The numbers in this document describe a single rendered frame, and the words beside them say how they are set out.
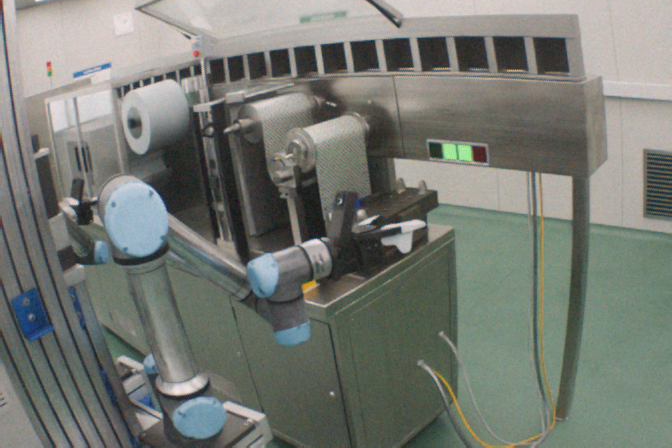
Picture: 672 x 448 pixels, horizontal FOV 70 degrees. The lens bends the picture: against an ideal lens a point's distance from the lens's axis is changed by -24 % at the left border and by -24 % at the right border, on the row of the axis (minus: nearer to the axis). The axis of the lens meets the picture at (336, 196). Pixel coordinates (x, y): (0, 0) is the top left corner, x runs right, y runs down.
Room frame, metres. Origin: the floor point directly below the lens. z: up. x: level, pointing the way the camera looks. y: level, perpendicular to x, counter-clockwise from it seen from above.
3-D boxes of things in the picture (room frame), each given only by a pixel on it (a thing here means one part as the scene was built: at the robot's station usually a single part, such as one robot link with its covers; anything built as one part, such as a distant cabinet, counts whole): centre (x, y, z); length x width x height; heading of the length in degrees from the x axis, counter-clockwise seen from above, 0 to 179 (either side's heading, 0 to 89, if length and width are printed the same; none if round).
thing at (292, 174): (1.98, 0.14, 1.05); 0.06 x 0.05 x 0.31; 135
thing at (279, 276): (1.08, 0.13, 1.21); 0.11 x 0.08 x 0.09; 119
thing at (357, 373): (2.69, 0.71, 0.43); 2.52 x 0.64 x 0.86; 45
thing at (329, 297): (2.68, 0.72, 0.88); 2.52 x 0.66 x 0.04; 45
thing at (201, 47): (2.40, 0.45, 1.66); 0.07 x 0.07 x 0.10; 54
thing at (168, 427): (1.07, 0.42, 0.87); 0.15 x 0.15 x 0.10
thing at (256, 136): (2.26, 0.17, 1.33); 0.25 x 0.14 x 0.14; 135
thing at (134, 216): (0.96, 0.36, 1.19); 0.15 x 0.12 x 0.55; 29
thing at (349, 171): (2.02, -0.04, 1.11); 0.23 x 0.01 x 0.18; 135
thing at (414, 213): (1.91, -0.23, 0.96); 0.10 x 0.03 x 0.11; 135
